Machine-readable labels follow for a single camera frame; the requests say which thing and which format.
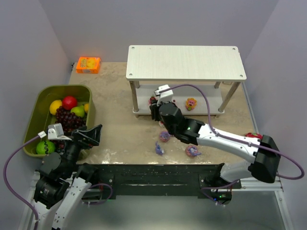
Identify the pink bear strawberry donut toy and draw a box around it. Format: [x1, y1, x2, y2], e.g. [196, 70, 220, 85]
[148, 96, 157, 105]

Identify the pink bear sunflower toy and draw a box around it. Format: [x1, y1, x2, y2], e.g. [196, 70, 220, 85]
[185, 98, 197, 111]

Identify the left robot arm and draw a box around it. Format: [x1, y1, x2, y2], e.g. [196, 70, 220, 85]
[34, 124, 103, 230]

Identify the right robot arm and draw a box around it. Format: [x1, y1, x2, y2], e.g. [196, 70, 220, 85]
[149, 98, 280, 184]

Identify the white two-tier shelf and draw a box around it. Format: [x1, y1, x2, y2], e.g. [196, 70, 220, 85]
[126, 45, 247, 116]

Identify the dark purple grape bunch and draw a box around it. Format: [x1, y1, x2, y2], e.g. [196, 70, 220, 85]
[55, 106, 86, 136]

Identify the green pear toy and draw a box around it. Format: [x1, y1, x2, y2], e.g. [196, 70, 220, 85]
[71, 105, 85, 118]

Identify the small yellow fruit toy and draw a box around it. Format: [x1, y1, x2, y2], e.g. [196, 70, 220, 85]
[84, 103, 89, 113]

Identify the purple bunny pink donut toy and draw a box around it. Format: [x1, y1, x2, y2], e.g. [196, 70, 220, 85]
[159, 131, 171, 143]

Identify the red apple toy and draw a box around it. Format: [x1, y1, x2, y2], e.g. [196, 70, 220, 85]
[62, 96, 78, 110]

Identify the yellow lemon toy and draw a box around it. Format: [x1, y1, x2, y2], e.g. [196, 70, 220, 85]
[49, 100, 62, 115]

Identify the green lime toy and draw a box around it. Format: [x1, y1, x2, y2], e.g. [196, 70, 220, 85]
[36, 140, 56, 155]

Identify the olive green plastic bin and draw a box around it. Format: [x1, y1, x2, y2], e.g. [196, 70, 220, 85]
[23, 84, 96, 161]

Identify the purple bunny sitting toy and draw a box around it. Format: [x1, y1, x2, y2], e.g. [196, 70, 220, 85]
[155, 141, 165, 156]

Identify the purple bunny large donut toy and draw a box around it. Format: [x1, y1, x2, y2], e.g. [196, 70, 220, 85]
[185, 145, 201, 157]

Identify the orange snack box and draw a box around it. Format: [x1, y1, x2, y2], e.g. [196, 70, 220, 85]
[76, 57, 101, 74]

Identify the red dragon fruit toy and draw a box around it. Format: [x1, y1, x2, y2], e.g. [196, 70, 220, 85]
[244, 132, 263, 139]

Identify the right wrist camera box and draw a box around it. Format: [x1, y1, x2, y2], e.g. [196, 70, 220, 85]
[154, 84, 174, 105]

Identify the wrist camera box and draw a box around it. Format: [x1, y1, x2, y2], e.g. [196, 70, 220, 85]
[47, 123, 72, 141]
[154, 84, 174, 105]

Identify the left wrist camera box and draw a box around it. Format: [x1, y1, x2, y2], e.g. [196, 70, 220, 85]
[47, 123, 72, 141]

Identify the black table front frame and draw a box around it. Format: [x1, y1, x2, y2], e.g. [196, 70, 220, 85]
[83, 164, 241, 201]

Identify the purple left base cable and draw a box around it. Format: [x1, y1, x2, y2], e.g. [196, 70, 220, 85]
[81, 183, 113, 206]

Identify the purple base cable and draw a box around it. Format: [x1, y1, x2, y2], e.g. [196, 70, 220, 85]
[199, 179, 238, 208]
[81, 183, 113, 206]

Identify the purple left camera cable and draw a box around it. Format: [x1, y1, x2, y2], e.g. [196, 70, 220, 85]
[3, 131, 47, 230]

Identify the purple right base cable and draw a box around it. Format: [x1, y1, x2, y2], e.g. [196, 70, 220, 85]
[199, 179, 238, 208]

